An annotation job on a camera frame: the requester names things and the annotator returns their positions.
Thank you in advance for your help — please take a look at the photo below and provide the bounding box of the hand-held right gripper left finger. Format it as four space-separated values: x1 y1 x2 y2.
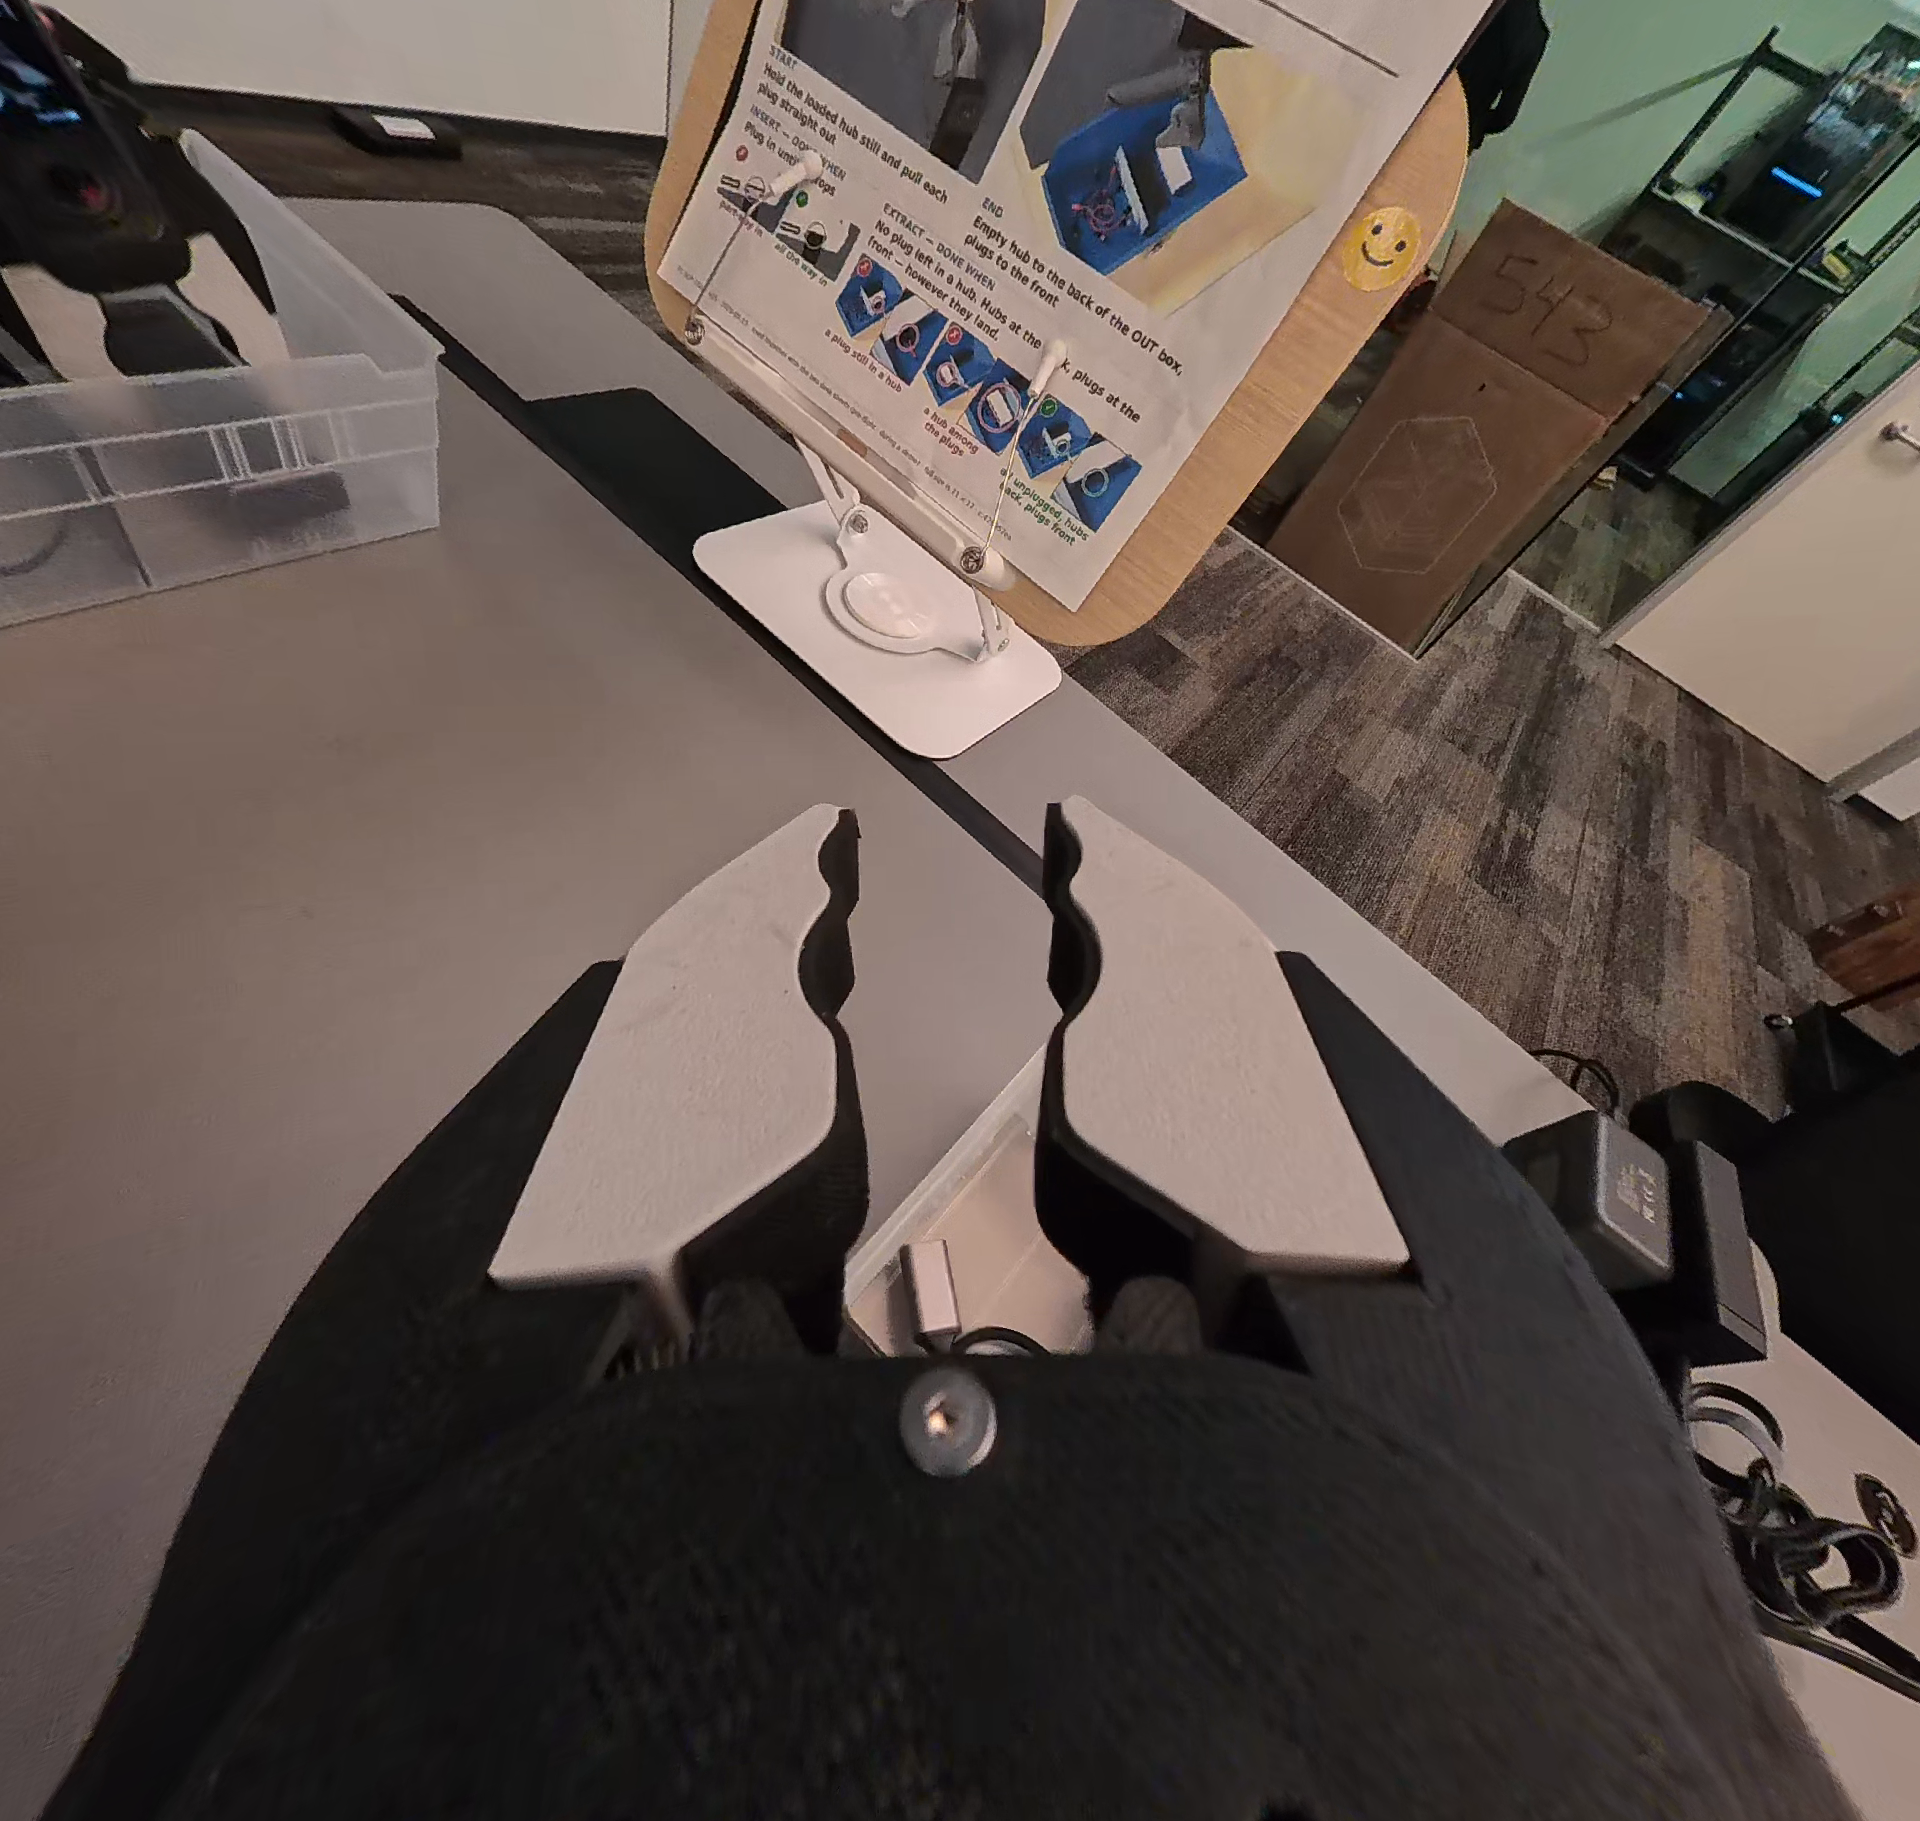
489 802 871 1289

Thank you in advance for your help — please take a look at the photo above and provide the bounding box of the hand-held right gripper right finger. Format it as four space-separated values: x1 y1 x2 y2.
1034 796 1414 1289

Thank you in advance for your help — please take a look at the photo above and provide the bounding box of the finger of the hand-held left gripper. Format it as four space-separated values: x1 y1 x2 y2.
0 266 120 385
184 235 297 368

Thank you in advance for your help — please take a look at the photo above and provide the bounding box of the clear plastic storage box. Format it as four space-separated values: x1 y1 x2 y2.
840 1042 1097 1359
0 130 444 631

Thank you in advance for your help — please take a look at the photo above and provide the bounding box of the instruction poster board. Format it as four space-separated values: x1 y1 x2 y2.
644 0 1583 647

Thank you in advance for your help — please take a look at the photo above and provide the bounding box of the white cabinet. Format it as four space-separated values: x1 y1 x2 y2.
1597 366 1920 804

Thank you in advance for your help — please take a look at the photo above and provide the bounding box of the brown cardboard box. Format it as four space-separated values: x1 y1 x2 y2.
1264 196 1733 655

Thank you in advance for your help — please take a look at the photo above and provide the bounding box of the black metal shelf rack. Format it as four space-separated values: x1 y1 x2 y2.
1626 27 1920 503

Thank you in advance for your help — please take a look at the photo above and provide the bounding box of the black tangled cable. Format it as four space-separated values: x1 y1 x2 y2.
1687 1378 1920 1689

